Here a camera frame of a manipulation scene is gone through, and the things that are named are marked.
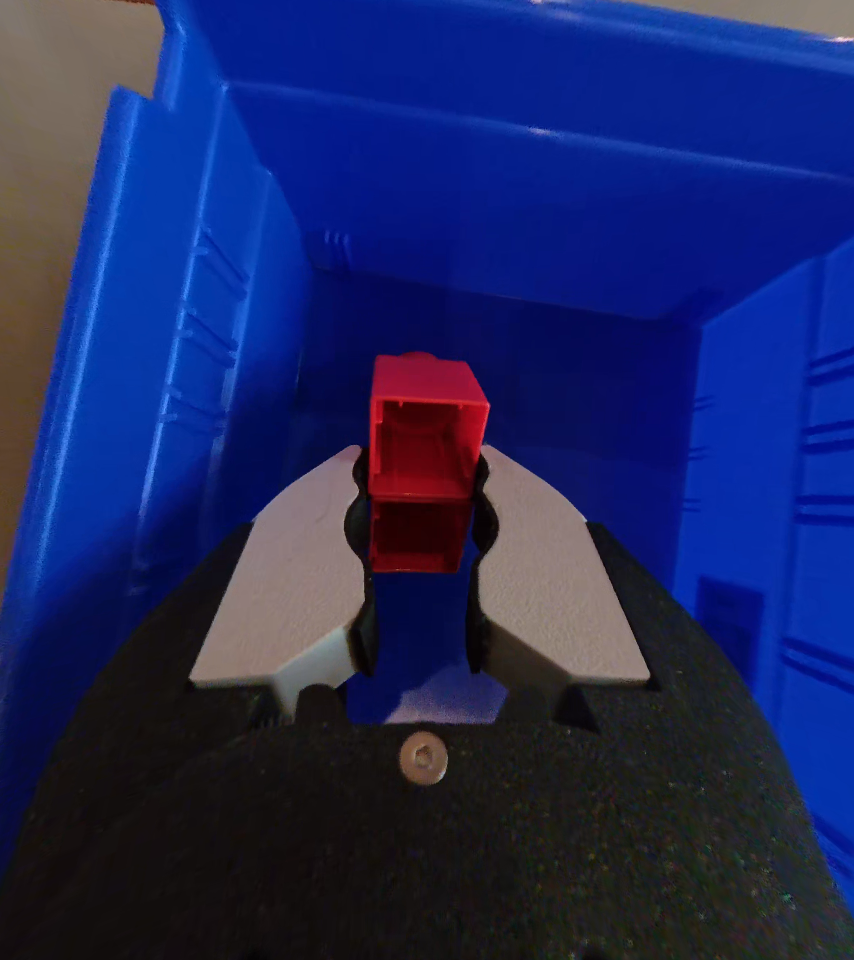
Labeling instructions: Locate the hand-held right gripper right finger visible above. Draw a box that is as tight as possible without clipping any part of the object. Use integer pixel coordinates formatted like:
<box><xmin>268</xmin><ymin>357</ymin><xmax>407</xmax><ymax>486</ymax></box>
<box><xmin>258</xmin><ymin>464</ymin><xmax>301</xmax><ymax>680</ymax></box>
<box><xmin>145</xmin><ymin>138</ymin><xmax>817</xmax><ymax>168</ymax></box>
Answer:
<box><xmin>468</xmin><ymin>444</ymin><xmax>653</xmax><ymax>691</ymax></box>

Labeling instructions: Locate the red mega block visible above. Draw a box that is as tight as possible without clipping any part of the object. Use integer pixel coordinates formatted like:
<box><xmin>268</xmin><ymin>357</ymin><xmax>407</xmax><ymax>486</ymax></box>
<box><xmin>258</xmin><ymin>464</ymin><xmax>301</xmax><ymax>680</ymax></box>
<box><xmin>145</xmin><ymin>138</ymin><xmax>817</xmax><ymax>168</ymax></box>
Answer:
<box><xmin>366</xmin><ymin>354</ymin><xmax>488</xmax><ymax>577</ymax></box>

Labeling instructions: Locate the blue plastic storage bin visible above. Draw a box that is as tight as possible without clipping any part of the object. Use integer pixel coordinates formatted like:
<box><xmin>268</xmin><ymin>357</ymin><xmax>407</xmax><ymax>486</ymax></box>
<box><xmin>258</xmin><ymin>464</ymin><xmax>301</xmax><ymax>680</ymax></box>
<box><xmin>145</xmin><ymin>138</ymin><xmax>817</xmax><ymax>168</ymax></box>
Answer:
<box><xmin>0</xmin><ymin>0</ymin><xmax>854</xmax><ymax>960</ymax></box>

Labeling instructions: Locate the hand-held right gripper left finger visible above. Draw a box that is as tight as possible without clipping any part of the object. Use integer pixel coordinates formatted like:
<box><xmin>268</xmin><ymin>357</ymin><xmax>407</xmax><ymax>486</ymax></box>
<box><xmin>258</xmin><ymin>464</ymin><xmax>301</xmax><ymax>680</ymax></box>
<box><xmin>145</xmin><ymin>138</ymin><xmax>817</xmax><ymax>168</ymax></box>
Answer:
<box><xmin>190</xmin><ymin>444</ymin><xmax>372</xmax><ymax>691</ymax></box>

